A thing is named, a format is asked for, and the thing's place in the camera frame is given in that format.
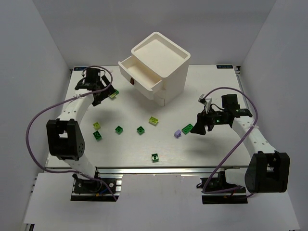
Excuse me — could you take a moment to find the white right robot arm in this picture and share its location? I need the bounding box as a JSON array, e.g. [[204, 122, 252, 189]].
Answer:
[[191, 94, 290, 193]]

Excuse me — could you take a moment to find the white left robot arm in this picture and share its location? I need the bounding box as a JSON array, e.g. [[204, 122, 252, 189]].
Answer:
[[46, 65, 116, 178]]

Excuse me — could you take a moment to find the green long lego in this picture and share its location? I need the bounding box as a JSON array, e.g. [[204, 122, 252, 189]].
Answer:
[[181, 124, 193, 135]]

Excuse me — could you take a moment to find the lilac small lego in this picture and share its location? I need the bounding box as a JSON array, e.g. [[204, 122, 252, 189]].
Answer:
[[174, 129, 181, 139]]

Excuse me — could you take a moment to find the dark green lego left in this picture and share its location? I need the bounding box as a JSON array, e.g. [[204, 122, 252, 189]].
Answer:
[[93, 130, 102, 141]]

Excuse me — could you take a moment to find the dark green lego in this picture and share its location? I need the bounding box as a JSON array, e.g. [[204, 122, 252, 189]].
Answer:
[[115, 126, 123, 134], [93, 130, 102, 141], [151, 154, 159, 163], [137, 126, 145, 135]]

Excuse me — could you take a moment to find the dark green lego middle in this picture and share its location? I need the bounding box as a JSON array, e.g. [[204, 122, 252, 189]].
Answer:
[[137, 126, 145, 135]]

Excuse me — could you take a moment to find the white drawer cabinet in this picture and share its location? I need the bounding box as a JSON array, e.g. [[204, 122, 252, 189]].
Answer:
[[131, 32, 191, 106]]

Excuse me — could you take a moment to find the dark green lego front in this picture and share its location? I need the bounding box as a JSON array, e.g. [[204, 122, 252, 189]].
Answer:
[[151, 154, 159, 163]]

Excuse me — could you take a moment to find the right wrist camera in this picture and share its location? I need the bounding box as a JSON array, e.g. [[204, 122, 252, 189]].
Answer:
[[198, 94, 212, 110]]

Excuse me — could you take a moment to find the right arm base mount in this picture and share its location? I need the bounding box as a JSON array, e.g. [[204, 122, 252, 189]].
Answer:
[[201, 177, 248, 205]]

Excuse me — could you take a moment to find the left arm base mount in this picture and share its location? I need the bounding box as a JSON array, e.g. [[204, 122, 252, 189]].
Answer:
[[70, 174, 121, 202]]

